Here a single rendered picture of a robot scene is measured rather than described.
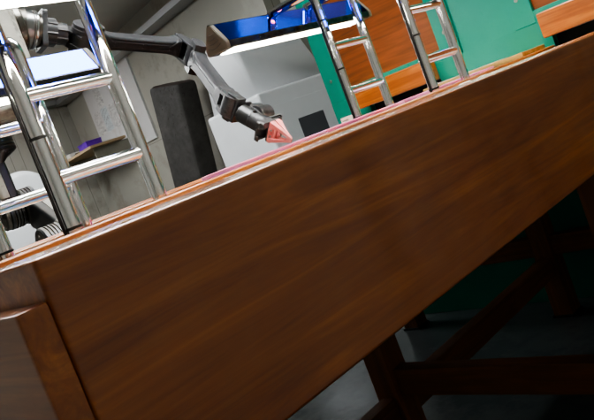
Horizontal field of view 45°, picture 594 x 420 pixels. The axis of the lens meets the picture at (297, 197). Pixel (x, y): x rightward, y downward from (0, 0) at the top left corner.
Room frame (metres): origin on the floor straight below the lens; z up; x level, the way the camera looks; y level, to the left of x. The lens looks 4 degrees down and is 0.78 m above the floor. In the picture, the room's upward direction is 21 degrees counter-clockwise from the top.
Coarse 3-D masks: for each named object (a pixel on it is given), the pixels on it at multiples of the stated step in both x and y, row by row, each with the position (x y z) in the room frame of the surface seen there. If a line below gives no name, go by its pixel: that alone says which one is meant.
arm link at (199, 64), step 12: (204, 48) 2.46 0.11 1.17; (192, 60) 2.44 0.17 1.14; (204, 60) 2.43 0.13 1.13; (192, 72) 2.49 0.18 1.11; (204, 72) 2.35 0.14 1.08; (216, 72) 2.36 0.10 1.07; (204, 84) 2.34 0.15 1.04; (216, 84) 2.27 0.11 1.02; (216, 96) 2.24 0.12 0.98; (228, 96) 2.18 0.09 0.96; (216, 108) 2.24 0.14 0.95; (228, 108) 2.19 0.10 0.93
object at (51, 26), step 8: (48, 24) 2.23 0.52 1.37; (56, 24) 2.25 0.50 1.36; (64, 24) 2.28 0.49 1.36; (48, 32) 2.23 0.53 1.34; (56, 32) 2.24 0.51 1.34; (64, 32) 2.26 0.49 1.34; (48, 40) 2.22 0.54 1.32; (56, 40) 2.25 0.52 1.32; (64, 40) 2.27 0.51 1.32; (40, 48) 2.24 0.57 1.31
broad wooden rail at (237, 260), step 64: (512, 64) 1.14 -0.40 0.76; (576, 64) 1.03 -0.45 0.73; (384, 128) 0.69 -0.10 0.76; (448, 128) 0.77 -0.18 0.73; (512, 128) 0.86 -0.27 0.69; (576, 128) 0.98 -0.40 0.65; (192, 192) 0.63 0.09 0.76; (256, 192) 0.56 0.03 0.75; (320, 192) 0.61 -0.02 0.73; (384, 192) 0.67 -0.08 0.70; (448, 192) 0.74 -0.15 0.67; (512, 192) 0.83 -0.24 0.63; (64, 256) 0.44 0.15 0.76; (128, 256) 0.47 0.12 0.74; (192, 256) 0.51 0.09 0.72; (256, 256) 0.55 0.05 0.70; (320, 256) 0.59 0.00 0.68; (384, 256) 0.65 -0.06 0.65; (448, 256) 0.71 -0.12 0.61; (64, 320) 0.43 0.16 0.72; (128, 320) 0.46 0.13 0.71; (192, 320) 0.49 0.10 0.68; (256, 320) 0.53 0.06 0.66; (320, 320) 0.57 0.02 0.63; (384, 320) 0.62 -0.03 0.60; (128, 384) 0.45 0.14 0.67; (192, 384) 0.48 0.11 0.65; (256, 384) 0.51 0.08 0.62; (320, 384) 0.56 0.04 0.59
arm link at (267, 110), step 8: (232, 96) 2.18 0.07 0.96; (240, 96) 2.19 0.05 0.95; (240, 104) 2.19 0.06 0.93; (248, 104) 2.22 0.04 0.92; (256, 104) 2.24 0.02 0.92; (264, 104) 2.23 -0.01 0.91; (232, 112) 2.19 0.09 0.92; (264, 112) 2.20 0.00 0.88; (272, 112) 2.23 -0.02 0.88; (232, 120) 2.20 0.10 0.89
